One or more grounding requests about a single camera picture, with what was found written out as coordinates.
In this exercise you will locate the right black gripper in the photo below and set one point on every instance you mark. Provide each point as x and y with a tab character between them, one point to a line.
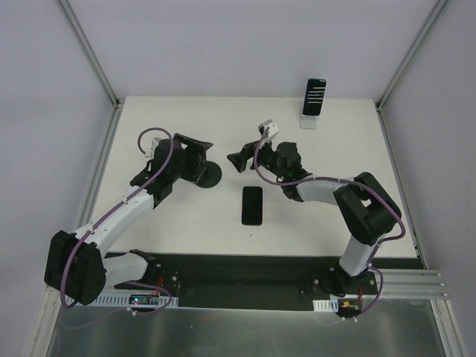
255	157

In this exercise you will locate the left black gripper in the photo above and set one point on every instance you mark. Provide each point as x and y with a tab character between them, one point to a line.
197	155

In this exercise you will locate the white phone stand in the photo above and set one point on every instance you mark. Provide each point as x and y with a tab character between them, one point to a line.
308	121

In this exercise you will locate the blue edged black phone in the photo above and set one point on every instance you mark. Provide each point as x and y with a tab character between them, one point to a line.
314	97

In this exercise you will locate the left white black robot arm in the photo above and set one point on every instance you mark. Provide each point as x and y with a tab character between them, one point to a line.
78	266

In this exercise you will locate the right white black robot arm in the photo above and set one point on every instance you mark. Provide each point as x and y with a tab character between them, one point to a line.
367	209

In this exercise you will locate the black round stand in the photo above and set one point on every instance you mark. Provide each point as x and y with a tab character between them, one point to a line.
211	176

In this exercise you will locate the black phone centre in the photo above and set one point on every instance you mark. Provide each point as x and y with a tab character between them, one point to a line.
252	206

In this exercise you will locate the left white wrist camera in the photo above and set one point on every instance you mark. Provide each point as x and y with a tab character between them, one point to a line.
152	147

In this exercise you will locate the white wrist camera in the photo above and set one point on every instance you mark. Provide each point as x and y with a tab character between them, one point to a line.
268	130
152	147

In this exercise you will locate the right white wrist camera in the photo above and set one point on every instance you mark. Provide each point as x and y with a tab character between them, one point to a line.
268	130

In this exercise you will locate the left aluminium frame post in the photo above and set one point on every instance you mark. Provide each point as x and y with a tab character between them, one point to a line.
88	52

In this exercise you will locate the aluminium frame post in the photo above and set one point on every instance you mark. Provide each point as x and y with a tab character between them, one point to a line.
88	52
410	55

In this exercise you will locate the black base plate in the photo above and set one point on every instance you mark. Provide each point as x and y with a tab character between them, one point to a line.
244	282

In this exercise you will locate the left white cable duct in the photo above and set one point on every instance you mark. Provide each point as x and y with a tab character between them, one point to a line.
126	299

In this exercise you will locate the white cable duct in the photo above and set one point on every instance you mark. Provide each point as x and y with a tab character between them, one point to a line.
330	305
126	299

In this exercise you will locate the right white cable duct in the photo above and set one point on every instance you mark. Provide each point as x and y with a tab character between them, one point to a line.
330	305

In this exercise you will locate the right aluminium frame post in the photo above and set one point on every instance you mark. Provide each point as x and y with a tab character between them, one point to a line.
410	55

